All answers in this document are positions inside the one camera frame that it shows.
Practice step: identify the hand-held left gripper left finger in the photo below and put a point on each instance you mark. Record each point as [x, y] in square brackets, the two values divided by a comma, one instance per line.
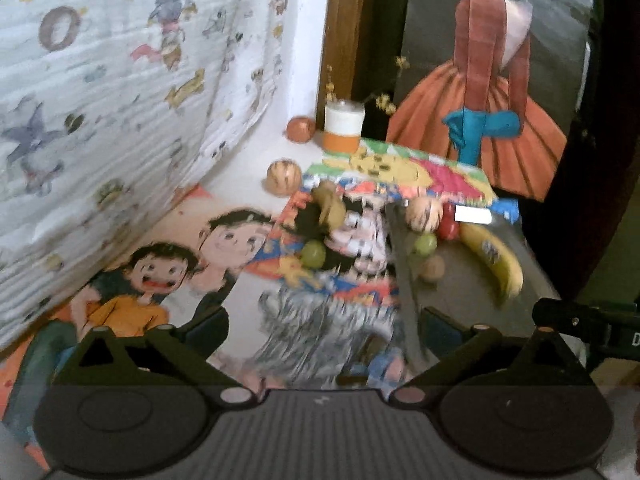
[210, 332]

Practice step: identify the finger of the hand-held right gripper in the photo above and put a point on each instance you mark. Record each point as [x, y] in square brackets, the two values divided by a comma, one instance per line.
[570, 321]

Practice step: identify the small striped pepino melon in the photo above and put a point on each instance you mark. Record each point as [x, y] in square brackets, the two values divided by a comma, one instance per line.
[284, 176]

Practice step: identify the wall poster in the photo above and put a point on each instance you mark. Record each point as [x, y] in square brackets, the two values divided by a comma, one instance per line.
[495, 85]

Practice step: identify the cartoon boys printed cloth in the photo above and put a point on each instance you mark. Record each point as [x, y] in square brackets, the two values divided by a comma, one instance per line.
[150, 280]

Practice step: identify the brown wooden door frame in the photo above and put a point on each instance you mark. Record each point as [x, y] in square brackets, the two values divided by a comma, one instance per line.
[345, 35]

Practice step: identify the white and orange jar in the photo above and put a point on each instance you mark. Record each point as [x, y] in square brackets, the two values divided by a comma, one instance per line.
[342, 127]

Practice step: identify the yellow banana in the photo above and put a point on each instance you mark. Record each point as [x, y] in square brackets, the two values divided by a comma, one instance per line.
[495, 260]

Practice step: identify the red apple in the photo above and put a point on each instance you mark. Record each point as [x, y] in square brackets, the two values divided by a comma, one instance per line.
[300, 129]

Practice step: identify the metal tray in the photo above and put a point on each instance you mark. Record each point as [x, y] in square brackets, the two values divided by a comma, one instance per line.
[465, 285]

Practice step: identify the large striped pepino melon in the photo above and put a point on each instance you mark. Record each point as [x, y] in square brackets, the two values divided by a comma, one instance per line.
[424, 214]

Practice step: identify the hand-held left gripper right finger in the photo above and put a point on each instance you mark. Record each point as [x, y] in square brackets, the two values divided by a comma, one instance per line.
[439, 332]

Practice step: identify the lumpy yellow-brown fruit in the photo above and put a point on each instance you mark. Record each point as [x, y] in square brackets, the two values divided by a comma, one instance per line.
[332, 212]

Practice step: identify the green grape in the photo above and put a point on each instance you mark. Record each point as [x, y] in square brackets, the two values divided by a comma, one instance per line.
[425, 243]
[312, 253]

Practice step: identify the dried yellow flower sprig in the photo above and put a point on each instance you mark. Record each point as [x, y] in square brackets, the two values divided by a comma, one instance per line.
[385, 102]

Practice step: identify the white cartoon printed blanket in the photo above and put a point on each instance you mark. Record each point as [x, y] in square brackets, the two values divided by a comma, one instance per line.
[110, 125]

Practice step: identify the yellow bear printed cloth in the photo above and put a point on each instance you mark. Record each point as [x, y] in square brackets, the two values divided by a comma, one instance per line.
[395, 167]

